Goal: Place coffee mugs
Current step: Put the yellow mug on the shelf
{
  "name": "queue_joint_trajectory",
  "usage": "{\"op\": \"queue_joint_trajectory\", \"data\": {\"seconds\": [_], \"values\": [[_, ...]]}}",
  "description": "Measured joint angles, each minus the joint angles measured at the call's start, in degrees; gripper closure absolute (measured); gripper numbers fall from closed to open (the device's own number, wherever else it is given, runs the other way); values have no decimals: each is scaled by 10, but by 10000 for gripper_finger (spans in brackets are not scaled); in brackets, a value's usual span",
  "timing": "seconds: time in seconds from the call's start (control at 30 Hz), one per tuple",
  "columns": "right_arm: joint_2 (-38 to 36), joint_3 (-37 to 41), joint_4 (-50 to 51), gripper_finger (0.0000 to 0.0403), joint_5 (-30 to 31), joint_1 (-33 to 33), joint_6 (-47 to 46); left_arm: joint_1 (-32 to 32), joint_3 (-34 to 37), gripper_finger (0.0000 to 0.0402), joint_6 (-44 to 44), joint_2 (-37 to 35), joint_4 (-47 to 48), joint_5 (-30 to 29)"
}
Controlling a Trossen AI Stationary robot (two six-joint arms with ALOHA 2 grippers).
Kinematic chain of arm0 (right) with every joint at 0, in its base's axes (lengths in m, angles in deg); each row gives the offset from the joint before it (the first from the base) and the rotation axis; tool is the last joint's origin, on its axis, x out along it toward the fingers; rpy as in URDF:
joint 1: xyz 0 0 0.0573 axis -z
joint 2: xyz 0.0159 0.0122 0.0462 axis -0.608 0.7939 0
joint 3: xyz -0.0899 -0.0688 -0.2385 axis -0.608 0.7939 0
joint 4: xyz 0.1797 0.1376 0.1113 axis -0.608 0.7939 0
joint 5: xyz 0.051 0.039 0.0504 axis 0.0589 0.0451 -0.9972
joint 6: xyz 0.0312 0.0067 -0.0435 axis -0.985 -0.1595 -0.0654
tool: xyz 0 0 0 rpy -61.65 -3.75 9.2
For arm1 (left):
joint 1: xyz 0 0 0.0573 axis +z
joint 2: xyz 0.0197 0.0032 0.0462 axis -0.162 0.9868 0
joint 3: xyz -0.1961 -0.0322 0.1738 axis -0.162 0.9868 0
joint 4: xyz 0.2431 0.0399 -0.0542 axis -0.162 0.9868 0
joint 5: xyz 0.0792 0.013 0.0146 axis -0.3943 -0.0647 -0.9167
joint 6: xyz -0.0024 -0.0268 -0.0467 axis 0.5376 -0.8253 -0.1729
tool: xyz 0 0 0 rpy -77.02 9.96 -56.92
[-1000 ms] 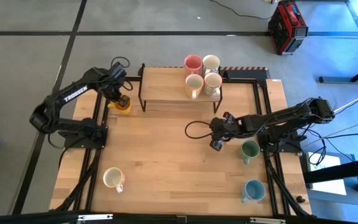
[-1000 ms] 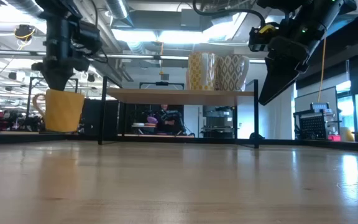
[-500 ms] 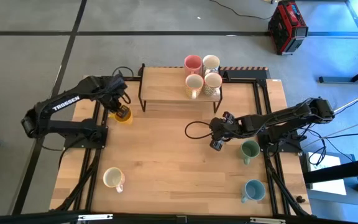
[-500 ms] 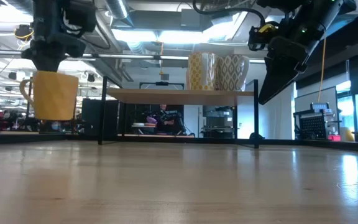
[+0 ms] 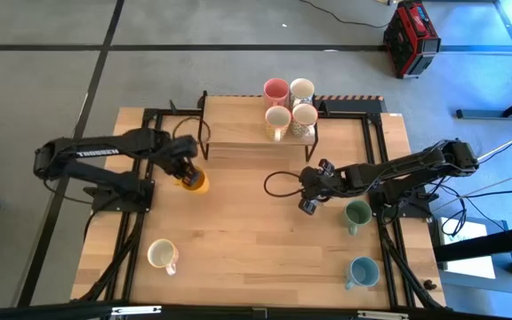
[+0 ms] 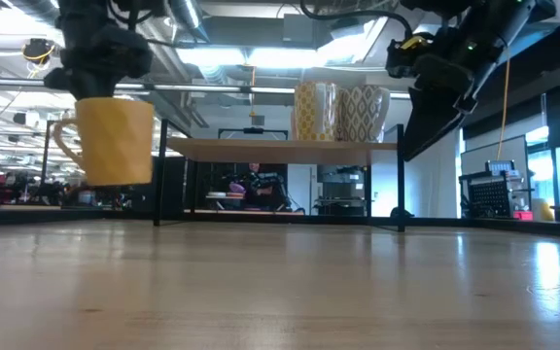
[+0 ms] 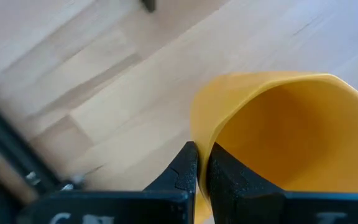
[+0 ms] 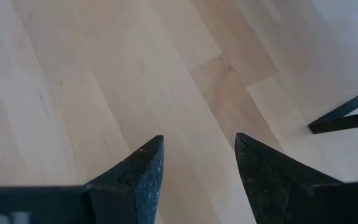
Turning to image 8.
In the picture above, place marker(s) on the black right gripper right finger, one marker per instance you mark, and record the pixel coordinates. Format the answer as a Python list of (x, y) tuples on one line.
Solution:
[(275, 186)]

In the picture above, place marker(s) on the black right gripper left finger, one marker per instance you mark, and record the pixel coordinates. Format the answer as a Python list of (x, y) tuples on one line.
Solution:
[(120, 193)]

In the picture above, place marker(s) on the wooden shelf black metal frame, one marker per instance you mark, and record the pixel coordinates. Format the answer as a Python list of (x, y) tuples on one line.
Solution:
[(337, 123)]

